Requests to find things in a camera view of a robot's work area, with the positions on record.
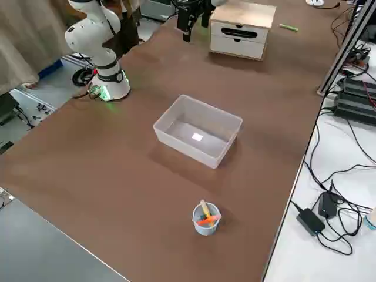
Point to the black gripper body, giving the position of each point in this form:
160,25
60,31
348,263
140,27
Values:
191,3

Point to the green stick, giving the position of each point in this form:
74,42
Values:
289,27

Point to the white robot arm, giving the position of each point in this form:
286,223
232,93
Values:
94,38

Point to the grey metal box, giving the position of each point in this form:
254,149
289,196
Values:
155,8

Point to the wooden drawer cabinet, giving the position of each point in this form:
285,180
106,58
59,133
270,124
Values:
243,14

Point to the clear plastic box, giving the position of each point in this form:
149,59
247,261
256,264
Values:
188,152

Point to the beige stick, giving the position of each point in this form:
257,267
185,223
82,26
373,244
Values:
204,207

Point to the person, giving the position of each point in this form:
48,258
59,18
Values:
129,29

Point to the beige curtain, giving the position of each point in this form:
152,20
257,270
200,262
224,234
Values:
29,44

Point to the black power supply brick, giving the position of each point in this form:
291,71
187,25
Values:
352,110
357,86

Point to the black equipment case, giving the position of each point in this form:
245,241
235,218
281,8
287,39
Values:
7,108

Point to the orange marker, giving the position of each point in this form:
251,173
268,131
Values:
210,220

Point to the translucent pen cup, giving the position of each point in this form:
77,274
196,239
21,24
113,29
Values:
205,230

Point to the black power adapter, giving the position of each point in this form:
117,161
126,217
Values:
310,221
327,205

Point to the white teal container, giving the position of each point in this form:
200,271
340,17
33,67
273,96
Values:
371,220

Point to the aluminium frame post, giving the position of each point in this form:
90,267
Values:
337,58

